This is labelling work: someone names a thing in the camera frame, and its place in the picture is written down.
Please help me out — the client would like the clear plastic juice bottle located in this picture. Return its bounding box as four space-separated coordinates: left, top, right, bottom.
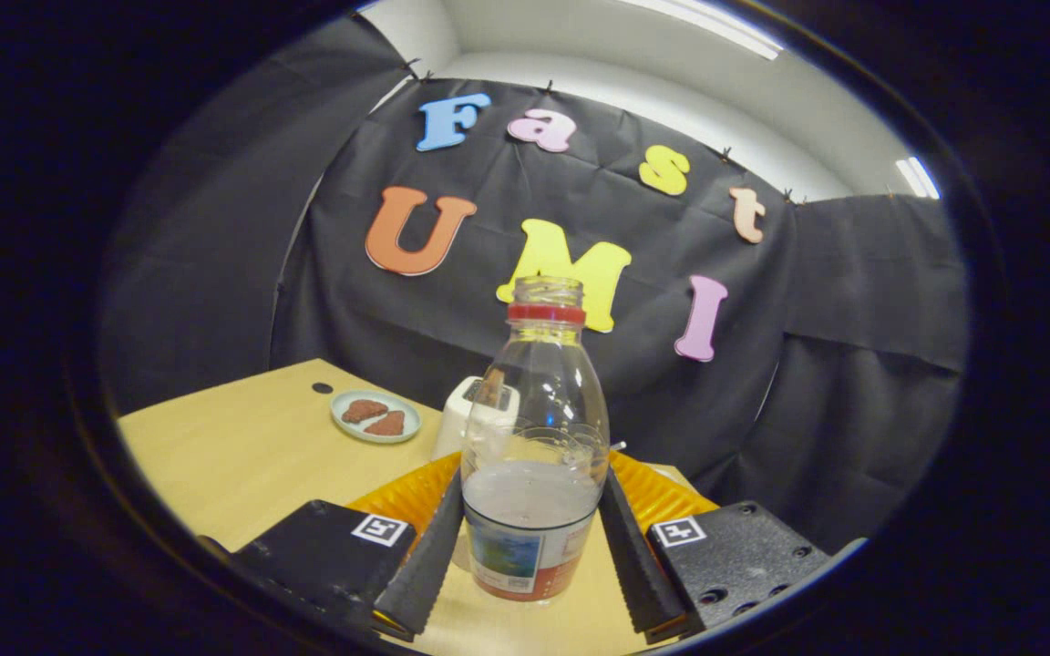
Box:
459 276 611 602

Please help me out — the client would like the long ceiling light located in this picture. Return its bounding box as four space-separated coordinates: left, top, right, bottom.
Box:
616 0 783 61

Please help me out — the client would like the white toaster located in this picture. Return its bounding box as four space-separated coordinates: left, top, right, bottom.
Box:
431 375 521 461

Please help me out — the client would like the small ceiling light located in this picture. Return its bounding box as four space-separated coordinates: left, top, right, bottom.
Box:
894 157 941 200

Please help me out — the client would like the wooden table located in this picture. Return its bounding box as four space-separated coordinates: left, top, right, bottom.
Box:
117 358 717 656

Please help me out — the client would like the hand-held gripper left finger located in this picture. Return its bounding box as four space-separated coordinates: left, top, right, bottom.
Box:
232 453 464 639

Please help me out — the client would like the pale green plate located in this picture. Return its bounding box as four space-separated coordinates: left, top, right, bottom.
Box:
331 390 423 445

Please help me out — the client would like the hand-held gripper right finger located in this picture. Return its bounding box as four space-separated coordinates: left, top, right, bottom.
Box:
600 456 831 639

